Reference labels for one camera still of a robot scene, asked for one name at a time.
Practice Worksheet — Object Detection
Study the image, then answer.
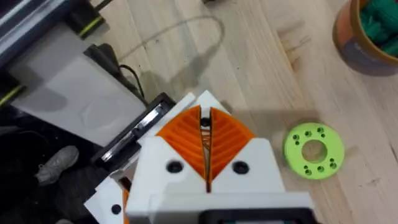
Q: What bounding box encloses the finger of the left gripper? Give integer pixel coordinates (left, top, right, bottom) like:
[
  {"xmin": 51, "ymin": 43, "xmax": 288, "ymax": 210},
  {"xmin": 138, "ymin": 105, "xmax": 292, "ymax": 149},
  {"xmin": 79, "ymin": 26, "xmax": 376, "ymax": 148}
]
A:
[
  {"xmin": 83, "ymin": 177, "xmax": 130, "ymax": 224},
  {"xmin": 137, "ymin": 89, "xmax": 231, "ymax": 147}
]

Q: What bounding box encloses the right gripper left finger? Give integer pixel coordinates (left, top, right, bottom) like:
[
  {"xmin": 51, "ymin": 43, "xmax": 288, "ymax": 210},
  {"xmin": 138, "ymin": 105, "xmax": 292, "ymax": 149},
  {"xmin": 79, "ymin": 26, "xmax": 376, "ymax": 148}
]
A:
[{"xmin": 124, "ymin": 105, "xmax": 208, "ymax": 224}]

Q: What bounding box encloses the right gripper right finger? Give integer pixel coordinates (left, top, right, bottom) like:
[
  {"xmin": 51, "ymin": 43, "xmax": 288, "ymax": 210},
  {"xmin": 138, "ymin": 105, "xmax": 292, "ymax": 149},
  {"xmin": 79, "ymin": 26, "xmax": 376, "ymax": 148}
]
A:
[{"xmin": 208, "ymin": 106, "xmax": 285, "ymax": 194}]

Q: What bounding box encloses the green disc with holes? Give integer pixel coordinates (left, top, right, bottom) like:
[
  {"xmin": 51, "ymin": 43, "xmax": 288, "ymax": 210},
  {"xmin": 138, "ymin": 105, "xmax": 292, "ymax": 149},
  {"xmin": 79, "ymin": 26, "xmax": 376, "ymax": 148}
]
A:
[{"xmin": 282, "ymin": 121, "xmax": 346, "ymax": 181}]

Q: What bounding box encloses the person's shoe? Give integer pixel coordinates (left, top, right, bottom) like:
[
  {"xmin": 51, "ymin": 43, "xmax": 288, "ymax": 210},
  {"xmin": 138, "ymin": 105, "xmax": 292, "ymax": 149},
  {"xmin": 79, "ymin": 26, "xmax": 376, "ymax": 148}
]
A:
[{"xmin": 35, "ymin": 145, "xmax": 80, "ymax": 187}]

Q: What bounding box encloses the brown tub with green toys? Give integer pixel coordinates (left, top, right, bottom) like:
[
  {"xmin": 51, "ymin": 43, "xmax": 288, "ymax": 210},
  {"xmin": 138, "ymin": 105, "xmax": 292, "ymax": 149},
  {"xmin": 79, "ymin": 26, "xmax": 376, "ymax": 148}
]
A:
[{"xmin": 331, "ymin": 0, "xmax": 398, "ymax": 77}]

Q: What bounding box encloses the black cable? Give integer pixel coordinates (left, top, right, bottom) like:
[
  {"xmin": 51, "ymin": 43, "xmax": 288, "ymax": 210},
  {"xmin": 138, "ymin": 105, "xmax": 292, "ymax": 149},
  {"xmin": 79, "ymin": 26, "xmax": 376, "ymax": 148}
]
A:
[{"xmin": 83, "ymin": 43, "xmax": 147, "ymax": 105}]

